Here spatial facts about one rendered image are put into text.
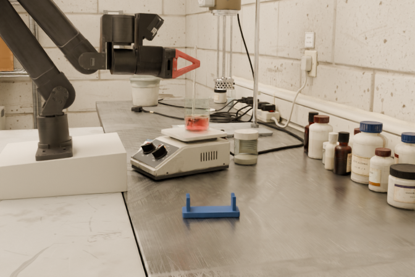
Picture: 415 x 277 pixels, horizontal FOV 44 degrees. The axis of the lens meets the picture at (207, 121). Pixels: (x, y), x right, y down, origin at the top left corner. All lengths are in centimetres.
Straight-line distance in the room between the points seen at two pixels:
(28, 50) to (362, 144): 71
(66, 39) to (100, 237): 44
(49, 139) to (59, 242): 33
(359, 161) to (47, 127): 66
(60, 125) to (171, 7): 265
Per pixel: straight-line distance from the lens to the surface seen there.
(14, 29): 109
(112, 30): 110
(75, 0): 361
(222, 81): 162
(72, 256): 77
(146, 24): 111
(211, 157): 116
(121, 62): 109
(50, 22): 109
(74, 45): 108
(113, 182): 104
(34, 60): 108
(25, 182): 104
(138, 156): 119
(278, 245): 79
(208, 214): 89
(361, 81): 147
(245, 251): 77
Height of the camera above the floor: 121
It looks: 10 degrees down
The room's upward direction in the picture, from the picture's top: straight up
